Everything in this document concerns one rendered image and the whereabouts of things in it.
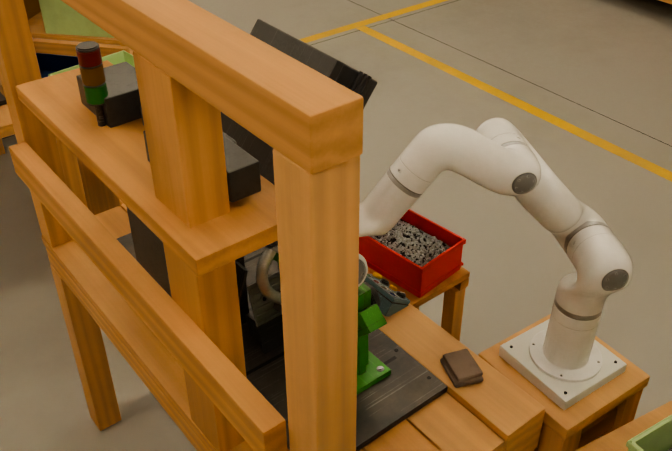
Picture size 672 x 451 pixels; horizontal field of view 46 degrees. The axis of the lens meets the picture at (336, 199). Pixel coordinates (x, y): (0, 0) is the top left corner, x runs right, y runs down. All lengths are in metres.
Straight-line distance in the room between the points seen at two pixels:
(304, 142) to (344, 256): 0.22
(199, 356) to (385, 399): 0.59
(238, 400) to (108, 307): 0.93
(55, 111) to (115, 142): 0.23
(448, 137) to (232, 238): 0.49
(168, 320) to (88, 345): 1.26
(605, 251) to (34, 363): 2.46
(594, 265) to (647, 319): 1.91
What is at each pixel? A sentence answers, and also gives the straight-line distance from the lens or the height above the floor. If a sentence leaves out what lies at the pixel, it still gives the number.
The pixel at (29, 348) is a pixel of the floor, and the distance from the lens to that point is 3.67.
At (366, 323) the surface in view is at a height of 1.13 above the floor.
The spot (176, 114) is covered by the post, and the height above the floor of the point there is 1.78.
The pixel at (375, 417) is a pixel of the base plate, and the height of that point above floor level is 0.90.
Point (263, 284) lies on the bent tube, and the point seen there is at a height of 1.12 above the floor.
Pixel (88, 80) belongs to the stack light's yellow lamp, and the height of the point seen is 1.66.
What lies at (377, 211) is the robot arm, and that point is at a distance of 1.68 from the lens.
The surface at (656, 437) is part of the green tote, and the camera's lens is 2.05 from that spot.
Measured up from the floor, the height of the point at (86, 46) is 1.73.
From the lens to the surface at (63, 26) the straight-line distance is 4.67.
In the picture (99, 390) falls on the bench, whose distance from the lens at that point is 3.11.
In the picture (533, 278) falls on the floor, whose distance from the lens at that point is 3.87.
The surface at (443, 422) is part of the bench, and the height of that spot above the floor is 0.88.
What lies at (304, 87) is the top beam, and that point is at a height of 1.94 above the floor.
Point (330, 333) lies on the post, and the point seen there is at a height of 1.54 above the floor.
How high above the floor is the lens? 2.41
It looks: 34 degrees down
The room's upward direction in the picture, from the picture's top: straight up
